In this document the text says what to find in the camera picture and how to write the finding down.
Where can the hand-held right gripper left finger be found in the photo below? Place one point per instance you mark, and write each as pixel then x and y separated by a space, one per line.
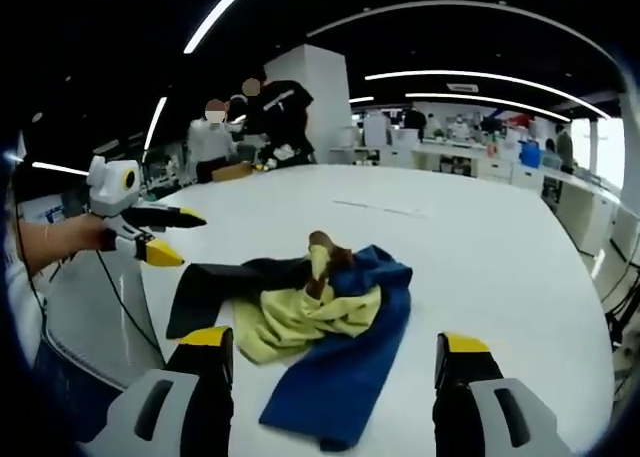
pixel 200 402

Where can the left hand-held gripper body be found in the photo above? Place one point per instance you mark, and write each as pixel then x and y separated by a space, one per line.
pixel 112 189

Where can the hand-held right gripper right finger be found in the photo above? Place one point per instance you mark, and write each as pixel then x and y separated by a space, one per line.
pixel 460 407

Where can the blue yellow black garment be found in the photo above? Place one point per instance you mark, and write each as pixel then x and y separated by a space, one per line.
pixel 345 357

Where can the person's left hand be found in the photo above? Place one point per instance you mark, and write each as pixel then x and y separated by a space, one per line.
pixel 97 234

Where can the ceiling light strip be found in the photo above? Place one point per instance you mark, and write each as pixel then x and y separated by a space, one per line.
pixel 220 12
pixel 490 79
pixel 480 100
pixel 60 168
pixel 154 124

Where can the brown cardboard box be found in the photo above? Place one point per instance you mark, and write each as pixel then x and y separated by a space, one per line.
pixel 231 172

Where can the person's white shirt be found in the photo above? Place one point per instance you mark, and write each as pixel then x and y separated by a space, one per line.
pixel 22 302

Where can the white square pillar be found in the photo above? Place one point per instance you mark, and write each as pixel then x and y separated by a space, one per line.
pixel 320 102

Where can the long white workbench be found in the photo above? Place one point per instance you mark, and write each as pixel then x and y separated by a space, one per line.
pixel 580 202

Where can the blue storage bin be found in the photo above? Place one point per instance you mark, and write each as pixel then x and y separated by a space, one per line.
pixel 531 155

